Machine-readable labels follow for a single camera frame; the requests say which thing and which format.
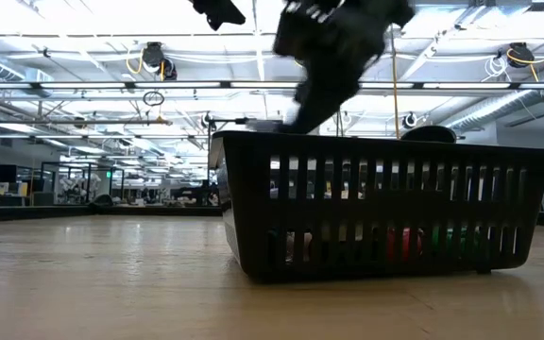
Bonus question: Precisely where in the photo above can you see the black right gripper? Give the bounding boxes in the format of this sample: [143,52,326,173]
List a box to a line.
[271,0,415,136]

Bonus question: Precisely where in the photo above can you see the clear pink nail polish bottle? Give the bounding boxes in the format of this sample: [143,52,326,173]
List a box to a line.
[284,229,315,264]

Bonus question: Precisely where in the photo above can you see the dark red nail polish bottle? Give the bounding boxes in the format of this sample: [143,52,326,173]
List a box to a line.
[403,228,424,259]

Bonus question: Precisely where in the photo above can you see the green nail polish bottle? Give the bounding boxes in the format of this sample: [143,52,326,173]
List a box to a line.
[430,225,471,259]

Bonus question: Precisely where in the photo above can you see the black metal stand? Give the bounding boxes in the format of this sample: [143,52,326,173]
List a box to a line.
[205,117,254,138]

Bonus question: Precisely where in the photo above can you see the black slotted plastic basket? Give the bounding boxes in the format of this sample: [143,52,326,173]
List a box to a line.
[208,130,544,285]

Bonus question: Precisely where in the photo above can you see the grey ceiling pipe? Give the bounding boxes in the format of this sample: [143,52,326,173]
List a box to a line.
[0,118,173,128]

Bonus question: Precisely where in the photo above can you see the black framed robot cell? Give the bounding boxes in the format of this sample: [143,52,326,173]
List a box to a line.
[40,161,126,207]

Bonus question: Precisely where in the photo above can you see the yellow hanging cord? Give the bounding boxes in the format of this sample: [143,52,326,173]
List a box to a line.
[387,25,400,141]

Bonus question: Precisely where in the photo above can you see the ceiling cable reel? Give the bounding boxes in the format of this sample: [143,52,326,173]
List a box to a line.
[125,42,179,82]
[505,41,537,70]

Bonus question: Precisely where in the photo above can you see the black hanging ring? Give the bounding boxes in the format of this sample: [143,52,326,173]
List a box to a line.
[142,91,165,108]

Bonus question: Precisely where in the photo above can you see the silver ceiling duct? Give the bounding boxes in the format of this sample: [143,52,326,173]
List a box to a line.
[441,87,544,136]

